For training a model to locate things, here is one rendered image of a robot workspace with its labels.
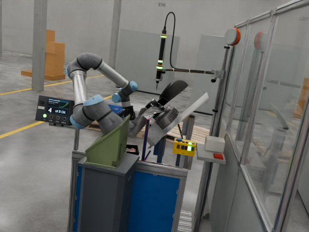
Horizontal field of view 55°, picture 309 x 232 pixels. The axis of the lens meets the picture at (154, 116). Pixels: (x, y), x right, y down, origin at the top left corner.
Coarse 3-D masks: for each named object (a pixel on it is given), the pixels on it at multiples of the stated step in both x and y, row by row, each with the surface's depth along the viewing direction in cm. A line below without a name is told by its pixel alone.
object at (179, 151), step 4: (176, 140) 219; (184, 140) 222; (188, 140) 223; (176, 144) 216; (180, 144) 216; (184, 144) 215; (188, 144) 215; (192, 144) 216; (176, 148) 217; (180, 148) 216; (172, 152) 218; (176, 152) 218; (180, 152) 217; (184, 152) 217; (188, 152) 217; (192, 152) 216; (192, 156) 217
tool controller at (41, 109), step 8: (40, 96) 221; (40, 104) 221; (48, 104) 221; (56, 104) 220; (64, 104) 220; (72, 104) 221; (40, 112) 221; (56, 112) 220; (64, 112) 219; (72, 112) 223; (40, 120) 221; (48, 120) 220; (56, 120) 220
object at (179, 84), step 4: (180, 80) 246; (172, 84) 246; (176, 84) 249; (180, 84) 252; (184, 84) 256; (168, 88) 250; (172, 88) 252; (176, 88) 255; (180, 88) 258; (184, 88) 261; (168, 92) 254; (172, 92) 257; (176, 92) 259; (180, 92) 261; (164, 96) 257; (168, 96) 259; (172, 96) 261; (168, 100) 262
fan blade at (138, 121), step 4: (140, 116) 261; (132, 120) 262; (136, 120) 260; (140, 120) 258; (144, 120) 257; (136, 124) 257; (140, 124) 256; (144, 124) 255; (132, 128) 255; (136, 128) 254; (140, 128) 252; (128, 132) 254; (132, 132) 252; (136, 132) 250; (128, 136) 250; (132, 136) 248
